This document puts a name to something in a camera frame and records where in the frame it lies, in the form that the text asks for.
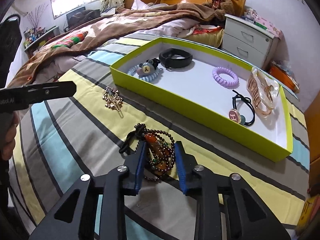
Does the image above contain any dark beaded bracelet bundle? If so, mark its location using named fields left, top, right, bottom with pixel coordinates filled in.
left=118, top=122, right=176, bottom=183

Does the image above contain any light blue spiral hair tie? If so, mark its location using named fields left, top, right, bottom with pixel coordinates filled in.
left=127, top=64, right=164, bottom=82

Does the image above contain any black elastic hair tie charm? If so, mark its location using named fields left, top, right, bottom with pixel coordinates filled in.
left=228, top=89, right=255, bottom=127

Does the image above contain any clear pearl hair claw clip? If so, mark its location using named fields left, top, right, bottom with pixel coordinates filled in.
left=247, top=67, right=280, bottom=116

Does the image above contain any purple spiral hair tie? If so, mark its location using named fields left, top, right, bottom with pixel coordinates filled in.
left=211, top=66, right=240, bottom=88

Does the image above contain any black wristband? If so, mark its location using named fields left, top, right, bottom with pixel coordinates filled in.
left=159, top=48, right=193, bottom=69

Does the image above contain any person's left hand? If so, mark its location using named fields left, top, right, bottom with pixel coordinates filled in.
left=1, top=112, right=20, bottom=161

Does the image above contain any striped table cloth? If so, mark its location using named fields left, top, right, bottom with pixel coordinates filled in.
left=10, top=34, right=309, bottom=239

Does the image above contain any red green striped cushion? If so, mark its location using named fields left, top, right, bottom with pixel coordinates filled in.
left=50, top=31, right=88, bottom=50

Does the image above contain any yellow printed box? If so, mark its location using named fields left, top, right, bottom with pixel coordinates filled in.
left=295, top=194, right=319, bottom=236

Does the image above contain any gold beaded hair pin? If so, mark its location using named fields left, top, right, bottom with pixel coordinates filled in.
left=103, top=86, right=124, bottom=118

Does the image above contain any dark chair with clothes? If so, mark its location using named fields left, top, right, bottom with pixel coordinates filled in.
left=66, top=7, right=101, bottom=30

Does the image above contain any large wooden wardrobe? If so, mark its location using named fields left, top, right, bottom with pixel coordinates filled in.
left=304, top=93, right=320, bottom=187

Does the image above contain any lime green shallow box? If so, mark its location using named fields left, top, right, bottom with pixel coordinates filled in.
left=111, top=37, right=293, bottom=162

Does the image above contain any brown fleece blanket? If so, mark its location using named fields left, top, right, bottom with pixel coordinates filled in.
left=8, top=3, right=215, bottom=88

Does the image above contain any orange storage bin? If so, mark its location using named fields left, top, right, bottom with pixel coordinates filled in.
left=268, top=63, right=300, bottom=94

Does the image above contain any grey bedside drawer cabinet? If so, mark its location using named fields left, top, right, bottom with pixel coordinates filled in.
left=221, top=14, right=280, bottom=69

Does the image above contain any yellow pillow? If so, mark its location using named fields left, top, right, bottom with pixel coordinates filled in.
left=185, top=29, right=224, bottom=48

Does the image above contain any pink floral box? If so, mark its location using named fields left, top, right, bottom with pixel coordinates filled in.
left=253, top=14, right=283, bottom=40

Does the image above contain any brown teddy bear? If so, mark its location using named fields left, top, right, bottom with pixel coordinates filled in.
left=203, top=0, right=235, bottom=22

